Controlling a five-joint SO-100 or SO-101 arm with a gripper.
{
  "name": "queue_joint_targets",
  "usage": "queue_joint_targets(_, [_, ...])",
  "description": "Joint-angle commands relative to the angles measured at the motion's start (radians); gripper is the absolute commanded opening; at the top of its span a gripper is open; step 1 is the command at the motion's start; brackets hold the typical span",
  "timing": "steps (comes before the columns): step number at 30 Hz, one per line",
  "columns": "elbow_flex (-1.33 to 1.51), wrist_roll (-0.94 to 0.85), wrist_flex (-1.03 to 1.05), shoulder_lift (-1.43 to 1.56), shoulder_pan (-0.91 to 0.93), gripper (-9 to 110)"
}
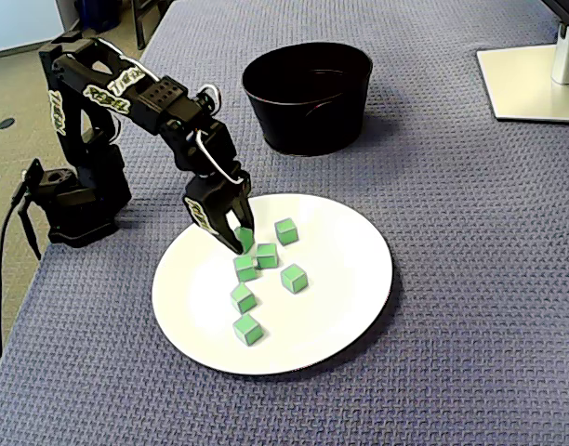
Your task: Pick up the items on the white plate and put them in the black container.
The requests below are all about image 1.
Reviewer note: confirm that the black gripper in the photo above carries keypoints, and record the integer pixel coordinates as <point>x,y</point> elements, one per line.
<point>211,201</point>

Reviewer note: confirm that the green cube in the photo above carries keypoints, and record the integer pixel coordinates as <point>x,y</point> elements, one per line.
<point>294,279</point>
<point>267,257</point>
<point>287,232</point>
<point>243,299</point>
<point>245,269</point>
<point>246,241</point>
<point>248,331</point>

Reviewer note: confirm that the black robot arm with stickers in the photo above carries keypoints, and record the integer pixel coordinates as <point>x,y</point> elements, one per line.
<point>66,93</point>

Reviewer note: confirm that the black round container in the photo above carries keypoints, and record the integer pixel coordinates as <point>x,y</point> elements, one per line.
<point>312,125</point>

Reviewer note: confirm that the white round plate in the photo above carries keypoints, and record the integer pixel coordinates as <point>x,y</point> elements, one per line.
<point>335,302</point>

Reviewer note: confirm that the blue woven table cloth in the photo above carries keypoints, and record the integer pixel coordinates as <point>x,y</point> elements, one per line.
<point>452,279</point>

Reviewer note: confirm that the dark round floor cover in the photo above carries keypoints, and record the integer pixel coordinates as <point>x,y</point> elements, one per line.
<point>6,123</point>

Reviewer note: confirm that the blue bin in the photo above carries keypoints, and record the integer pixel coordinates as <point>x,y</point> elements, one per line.
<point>96,14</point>

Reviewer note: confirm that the white board panel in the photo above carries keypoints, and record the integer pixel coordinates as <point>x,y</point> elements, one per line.
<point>19,23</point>

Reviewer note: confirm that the silver monitor stand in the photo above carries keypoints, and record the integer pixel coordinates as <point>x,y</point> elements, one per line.
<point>521,79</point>

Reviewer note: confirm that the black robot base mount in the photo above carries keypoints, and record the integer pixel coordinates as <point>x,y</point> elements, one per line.
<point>80,223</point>

